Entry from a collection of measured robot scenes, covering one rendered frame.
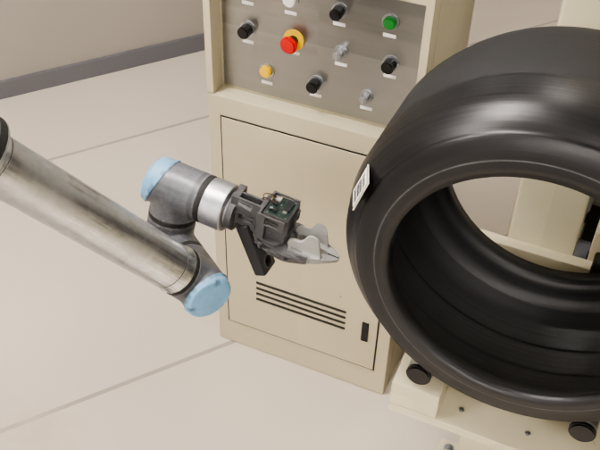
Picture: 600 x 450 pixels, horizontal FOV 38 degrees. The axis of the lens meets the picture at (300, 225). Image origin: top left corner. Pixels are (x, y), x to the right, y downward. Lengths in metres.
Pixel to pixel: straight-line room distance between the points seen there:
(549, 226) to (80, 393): 1.54
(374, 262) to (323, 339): 1.26
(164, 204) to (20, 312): 1.45
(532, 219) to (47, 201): 0.90
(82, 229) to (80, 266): 1.74
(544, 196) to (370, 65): 0.57
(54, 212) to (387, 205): 0.49
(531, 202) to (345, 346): 1.02
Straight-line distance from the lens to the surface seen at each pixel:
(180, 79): 4.04
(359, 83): 2.08
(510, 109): 1.17
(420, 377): 1.55
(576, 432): 1.54
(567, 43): 1.29
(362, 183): 1.28
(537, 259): 1.76
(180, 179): 1.58
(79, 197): 1.35
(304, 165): 2.20
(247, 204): 1.54
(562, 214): 1.71
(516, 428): 1.64
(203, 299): 1.55
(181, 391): 2.68
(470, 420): 1.63
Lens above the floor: 2.07
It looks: 40 degrees down
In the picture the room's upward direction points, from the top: 2 degrees clockwise
